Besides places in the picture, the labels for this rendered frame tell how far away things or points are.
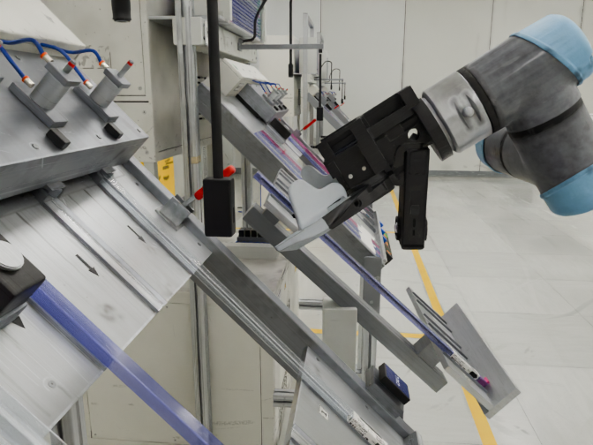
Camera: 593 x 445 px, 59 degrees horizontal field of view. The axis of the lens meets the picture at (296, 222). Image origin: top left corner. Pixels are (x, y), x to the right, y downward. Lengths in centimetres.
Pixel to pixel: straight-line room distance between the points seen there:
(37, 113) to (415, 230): 38
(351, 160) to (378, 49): 756
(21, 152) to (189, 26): 103
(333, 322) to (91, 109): 55
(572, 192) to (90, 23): 131
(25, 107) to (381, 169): 34
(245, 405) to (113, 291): 126
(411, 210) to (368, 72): 752
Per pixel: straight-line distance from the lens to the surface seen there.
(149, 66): 153
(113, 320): 48
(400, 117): 56
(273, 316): 72
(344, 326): 95
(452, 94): 55
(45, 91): 53
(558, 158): 58
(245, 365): 166
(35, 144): 48
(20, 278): 38
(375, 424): 75
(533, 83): 56
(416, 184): 56
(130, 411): 186
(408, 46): 813
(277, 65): 503
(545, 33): 57
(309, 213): 52
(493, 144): 70
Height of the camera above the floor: 118
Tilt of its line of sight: 13 degrees down
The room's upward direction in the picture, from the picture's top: straight up
